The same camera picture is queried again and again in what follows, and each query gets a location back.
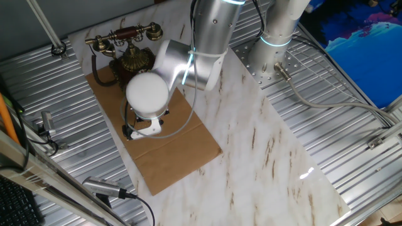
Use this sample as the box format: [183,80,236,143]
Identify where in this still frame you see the brown phone handset cord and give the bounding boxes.
[90,53,119,87]

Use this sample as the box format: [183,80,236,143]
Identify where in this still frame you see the silver ribbed camera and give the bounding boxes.
[82,176,128,200]

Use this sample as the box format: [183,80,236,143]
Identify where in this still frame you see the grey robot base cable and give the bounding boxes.
[273,62,399,126]

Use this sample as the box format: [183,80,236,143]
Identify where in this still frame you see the aluminium frame rail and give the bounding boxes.
[0,130,126,226]

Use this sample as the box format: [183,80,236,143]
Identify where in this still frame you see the small metal corner bracket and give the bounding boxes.
[367,137,386,150]

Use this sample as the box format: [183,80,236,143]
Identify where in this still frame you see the black camera cable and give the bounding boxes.
[125,191,156,226]

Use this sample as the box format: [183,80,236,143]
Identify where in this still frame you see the black keyboard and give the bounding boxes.
[0,175,41,226]

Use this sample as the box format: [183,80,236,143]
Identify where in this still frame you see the slim aluminium post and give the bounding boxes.
[26,0,68,60]

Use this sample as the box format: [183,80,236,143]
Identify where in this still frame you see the blue painted mat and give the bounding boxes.
[300,0,402,109]

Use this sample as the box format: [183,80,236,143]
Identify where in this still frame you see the orange pole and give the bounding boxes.
[0,94,20,145]

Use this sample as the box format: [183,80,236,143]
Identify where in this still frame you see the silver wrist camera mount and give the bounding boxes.
[121,118,164,141]

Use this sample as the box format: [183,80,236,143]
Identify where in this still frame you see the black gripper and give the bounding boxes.
[134,108,170,130]

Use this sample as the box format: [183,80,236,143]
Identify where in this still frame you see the black base cable bundle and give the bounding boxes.
[251,0,266,35]

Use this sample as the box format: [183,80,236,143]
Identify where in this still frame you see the brown cardboard sheet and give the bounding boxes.
[67,0,351,226]
[85,64,224,196]

